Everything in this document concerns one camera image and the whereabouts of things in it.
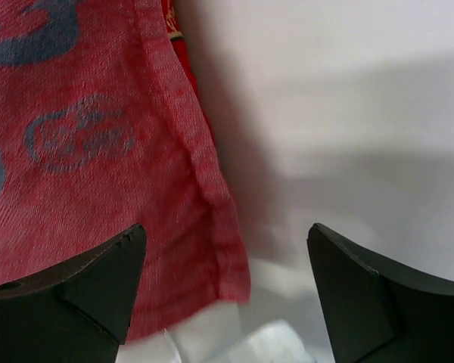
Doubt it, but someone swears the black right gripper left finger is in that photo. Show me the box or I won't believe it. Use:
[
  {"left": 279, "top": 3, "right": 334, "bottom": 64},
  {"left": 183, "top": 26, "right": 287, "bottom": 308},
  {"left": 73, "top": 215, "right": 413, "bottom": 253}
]
[{"left": 0, "top": 225, "right": 147, "bottom": 363}]

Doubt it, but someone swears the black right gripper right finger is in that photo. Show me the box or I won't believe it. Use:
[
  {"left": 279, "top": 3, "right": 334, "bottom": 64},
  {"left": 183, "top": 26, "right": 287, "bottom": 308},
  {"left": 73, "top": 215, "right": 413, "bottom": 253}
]
[{"left": 307, "top": 223, "right": 454, "bottom": 362}]

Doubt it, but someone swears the white pillow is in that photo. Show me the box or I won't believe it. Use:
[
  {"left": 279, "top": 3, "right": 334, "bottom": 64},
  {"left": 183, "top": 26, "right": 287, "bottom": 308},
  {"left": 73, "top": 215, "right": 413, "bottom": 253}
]
[{"left": 117, "top": 258, "right": 334, "bottom": 363}]

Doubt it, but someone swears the red patterned pillowcase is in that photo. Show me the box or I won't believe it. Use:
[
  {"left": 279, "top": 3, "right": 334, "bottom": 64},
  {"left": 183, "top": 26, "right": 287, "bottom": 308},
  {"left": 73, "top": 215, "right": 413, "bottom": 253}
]
[{"left": 0, "top": 1, "right": 250, "bottom": 340}]

